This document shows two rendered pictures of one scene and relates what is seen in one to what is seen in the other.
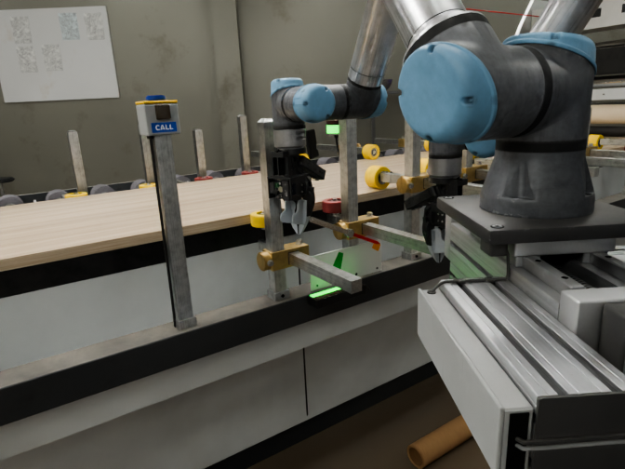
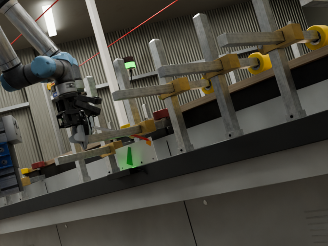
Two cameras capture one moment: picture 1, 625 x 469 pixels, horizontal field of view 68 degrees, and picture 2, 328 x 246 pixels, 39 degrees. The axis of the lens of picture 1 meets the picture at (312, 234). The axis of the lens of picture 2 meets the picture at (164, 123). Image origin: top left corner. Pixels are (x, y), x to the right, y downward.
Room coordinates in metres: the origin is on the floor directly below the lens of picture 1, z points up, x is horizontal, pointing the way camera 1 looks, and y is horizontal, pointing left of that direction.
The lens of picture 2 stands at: (1.10, -2.06, 0.68)
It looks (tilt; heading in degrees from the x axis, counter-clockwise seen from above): 5 degrees up; 81
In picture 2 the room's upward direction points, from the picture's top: 16 degrees counter-clockwise
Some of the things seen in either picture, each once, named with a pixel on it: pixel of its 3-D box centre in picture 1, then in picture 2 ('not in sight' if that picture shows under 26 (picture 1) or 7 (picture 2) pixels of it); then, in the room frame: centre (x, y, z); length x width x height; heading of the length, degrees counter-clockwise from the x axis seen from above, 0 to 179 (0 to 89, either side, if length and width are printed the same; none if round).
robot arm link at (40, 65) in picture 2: not in sight; (43, 69); (1.01, -0.39, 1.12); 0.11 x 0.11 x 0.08; 64
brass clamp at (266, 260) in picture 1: (283, 256); (110, 149); (1.18, 0.08, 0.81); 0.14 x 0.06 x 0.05; 123
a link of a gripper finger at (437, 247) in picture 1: (440, 247); (76, 139); (1.05, -0.30, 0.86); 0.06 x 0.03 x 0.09; 33
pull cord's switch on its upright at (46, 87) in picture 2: not in sight; (59, 133); (0.84, 2.64, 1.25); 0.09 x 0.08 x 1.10; 123
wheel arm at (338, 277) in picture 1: (303, 262); (99, 152); (1.13, 0.03, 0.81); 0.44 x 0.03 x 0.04; 33
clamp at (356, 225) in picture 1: (355, 227); (141, 129); (1.32, -0.13, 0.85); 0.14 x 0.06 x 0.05; 123
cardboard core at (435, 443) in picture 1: (445, 437); not in sight; (1.39, -0.44, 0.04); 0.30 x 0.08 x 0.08; 123
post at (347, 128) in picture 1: (349, 201); (132, 112); (1.31, -0.11, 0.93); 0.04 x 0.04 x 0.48; 33
